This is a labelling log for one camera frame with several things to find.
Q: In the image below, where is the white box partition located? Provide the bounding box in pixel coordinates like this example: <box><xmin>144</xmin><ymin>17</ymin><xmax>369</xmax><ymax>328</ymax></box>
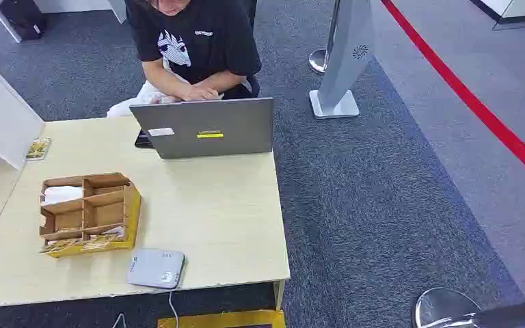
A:
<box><xmin>0</xmin><ymin>62</ymin><xmax>46</xmax><ymax>171</ymax></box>

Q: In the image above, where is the stack of printed cards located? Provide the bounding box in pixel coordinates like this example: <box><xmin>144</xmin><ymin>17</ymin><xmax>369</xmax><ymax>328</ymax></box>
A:
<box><xmin>82</xmin><ymin>225</ymin><xmax>126</xmax><ymax>251</ymax></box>
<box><xmin>39</xmin><ymin>237</ymin><xmax>85</xmax><ymax>254</ymax></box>

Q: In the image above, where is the person's left hand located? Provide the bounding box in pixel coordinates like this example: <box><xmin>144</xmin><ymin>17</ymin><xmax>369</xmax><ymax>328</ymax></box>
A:
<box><xmin>189</xmin><ymin>84</ymin><xmax>221</xmax><ymax>101</ymax></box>

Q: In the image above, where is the printed card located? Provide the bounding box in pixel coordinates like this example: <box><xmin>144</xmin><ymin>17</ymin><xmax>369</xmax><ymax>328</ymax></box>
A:
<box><xmin>25</xmin><ymin>137</ymin><xmax>53</xmax><ymax>162</ymax></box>

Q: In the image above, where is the grey card reader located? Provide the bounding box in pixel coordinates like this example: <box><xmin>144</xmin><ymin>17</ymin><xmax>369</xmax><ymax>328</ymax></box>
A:
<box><xmin>126</xmin><ymin>247</ymin><xmax>187</xmax><ymax>290</ymax></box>

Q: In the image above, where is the white and black counter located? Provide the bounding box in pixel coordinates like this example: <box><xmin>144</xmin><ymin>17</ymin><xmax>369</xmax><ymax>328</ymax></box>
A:
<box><xmin>469</xmin><ymin>0</ymin><xmax>525</xmax><ymax>31</ymax></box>

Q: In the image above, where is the pale desk leg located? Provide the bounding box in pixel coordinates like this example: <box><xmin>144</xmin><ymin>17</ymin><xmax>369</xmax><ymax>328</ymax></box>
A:
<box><xmin>273</xmin><ymin>279</ymin><xmax>287</xmax><ymax>312</ymax></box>

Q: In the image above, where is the silver kiosk stand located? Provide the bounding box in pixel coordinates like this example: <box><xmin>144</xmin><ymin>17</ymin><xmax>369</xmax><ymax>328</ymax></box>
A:
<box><xmin>308</xmin><ymin>0</ymin><xmax>376</xmax><ymax>120</ymax></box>

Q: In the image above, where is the stack of white cards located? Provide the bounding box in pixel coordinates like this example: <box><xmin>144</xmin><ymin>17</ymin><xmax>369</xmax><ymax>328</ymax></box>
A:
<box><xmin>42</xmin><ymin>185</ymin><xmax>84</xmax><ymax>206</ymax></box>

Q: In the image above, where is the grey laptop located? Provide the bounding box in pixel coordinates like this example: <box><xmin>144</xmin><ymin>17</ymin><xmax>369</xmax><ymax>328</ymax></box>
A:
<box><xmin>129</xmin><ymin>97</ymin><xmax>275</xmax><ymax>160</ymax></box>

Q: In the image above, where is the wooden card box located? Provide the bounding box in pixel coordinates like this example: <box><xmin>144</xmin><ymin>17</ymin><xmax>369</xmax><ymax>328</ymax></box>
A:
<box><xmin>38</xmin><ymin>172</ymin><xmax>142</xmax><ymax>260</ymax></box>

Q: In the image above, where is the black bag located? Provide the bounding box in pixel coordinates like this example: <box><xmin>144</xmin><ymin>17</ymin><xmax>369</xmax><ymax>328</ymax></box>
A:
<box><xmin>0</xmin><ymin>0</ymin><xmax>49</xmax><ymax>41</ymax></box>

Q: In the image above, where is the red barrier belt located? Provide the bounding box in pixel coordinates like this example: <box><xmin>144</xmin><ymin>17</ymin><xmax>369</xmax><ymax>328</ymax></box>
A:
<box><xmin>379</xmin><ymin>0</ymin><xmax>525</xmax><ymax>192</ymax></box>

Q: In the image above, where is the yellow crate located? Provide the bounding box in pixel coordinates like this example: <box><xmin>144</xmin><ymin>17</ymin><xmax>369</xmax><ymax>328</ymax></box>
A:
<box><xmin>157</xmin><ymin>310</ymin><xmax>286</xmax><ymax>328</ymax></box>

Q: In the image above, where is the person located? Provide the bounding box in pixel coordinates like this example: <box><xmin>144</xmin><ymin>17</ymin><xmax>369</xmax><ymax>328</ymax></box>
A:
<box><xmin>106</xmin><ymin>0</ymin><xmax>263</xmax><ymax>119</ymax></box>

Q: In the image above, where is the chrome stanchion post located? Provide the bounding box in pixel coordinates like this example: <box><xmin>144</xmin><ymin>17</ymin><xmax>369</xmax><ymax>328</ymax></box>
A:
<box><xmin>308</xmin><ymin>0</ymin><xmax>342</xmax><ymax>75</ymax></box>

